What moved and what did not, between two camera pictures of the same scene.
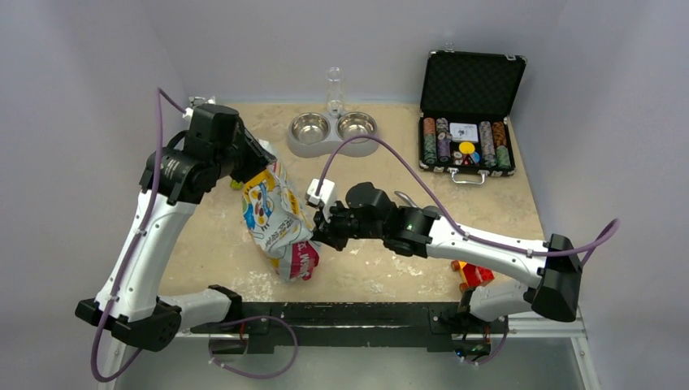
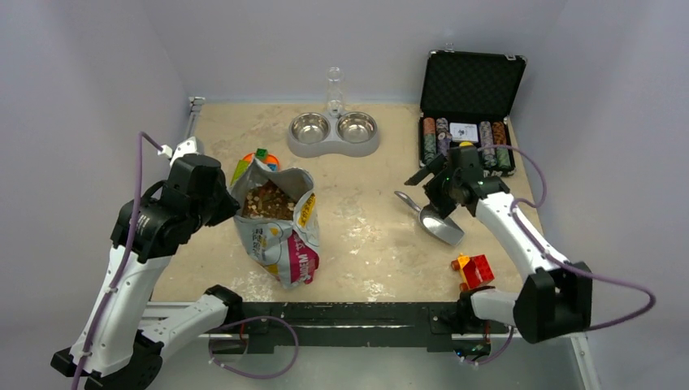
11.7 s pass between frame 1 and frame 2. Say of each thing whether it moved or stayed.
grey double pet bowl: stayed
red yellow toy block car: stayed
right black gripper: moved
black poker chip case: stayed
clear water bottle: stayed
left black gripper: moved
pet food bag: moved
